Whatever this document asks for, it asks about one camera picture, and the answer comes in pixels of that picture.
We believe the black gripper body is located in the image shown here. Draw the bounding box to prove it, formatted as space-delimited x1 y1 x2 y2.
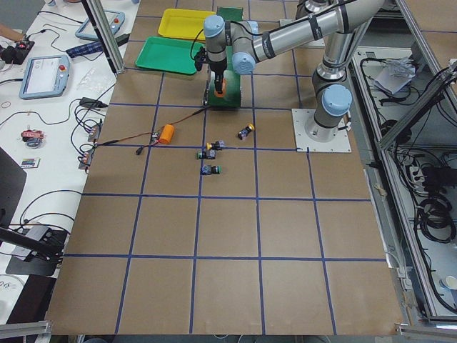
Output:
209 60 225 83

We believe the orange cylinder with 4680 print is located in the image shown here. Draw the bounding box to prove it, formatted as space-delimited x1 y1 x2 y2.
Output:
214 79 226 98

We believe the plain orange cylinder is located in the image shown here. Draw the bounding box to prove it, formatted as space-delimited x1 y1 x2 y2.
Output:
159 124 175 144

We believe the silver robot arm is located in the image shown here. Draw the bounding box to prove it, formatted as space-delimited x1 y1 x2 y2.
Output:
191 0 383 129

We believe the green conveyor belt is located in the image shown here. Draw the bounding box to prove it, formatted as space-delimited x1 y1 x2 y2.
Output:
204 6 243 108

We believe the yellow plastic tray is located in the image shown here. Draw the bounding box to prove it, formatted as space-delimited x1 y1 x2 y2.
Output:
158 9 215 39

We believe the green plastic tray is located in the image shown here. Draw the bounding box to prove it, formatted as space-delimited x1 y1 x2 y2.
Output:
135 36 203 75

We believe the yellow push button far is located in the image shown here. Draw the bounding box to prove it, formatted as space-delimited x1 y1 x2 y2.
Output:
237 123 255 140

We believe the yellow push button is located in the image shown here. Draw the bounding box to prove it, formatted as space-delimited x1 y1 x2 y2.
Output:
237 123 255 140
206 140 226 151

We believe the yellow push button middle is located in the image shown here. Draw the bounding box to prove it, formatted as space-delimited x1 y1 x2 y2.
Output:
206 140 226 151

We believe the green push button upper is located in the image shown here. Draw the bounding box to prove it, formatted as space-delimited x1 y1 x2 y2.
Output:
196 149 216 160

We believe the green push button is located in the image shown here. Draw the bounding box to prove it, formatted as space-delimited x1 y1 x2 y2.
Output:
201 164 222 176
196 149 216 160

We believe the small motor controller board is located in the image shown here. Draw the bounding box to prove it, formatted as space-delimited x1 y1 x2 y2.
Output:
150 131 160 144

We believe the green push button lower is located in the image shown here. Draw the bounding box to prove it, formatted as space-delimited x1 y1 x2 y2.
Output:
201 164 222 176

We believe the far teach pendant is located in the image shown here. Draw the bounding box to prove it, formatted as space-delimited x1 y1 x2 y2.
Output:
75 10 126 41

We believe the teach pendant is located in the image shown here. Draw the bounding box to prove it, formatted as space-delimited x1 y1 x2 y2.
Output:
19 55 71 100
75 10 126 41

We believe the blue plaid pouch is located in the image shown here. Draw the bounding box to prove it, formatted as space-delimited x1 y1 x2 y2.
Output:
66 41 103 58

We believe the black power adapter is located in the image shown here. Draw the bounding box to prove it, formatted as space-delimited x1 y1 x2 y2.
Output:
79 97 109 109

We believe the near teach pendant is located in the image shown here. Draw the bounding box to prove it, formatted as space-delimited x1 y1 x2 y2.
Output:
19 55 71 100

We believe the red black wire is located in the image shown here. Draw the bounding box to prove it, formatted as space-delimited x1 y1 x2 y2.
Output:
96 106 208 147

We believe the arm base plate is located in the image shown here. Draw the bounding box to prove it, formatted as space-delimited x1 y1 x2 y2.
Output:
291 109 351 154

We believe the aluminium frame post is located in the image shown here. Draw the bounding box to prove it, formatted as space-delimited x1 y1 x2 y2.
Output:
81 0 125 75

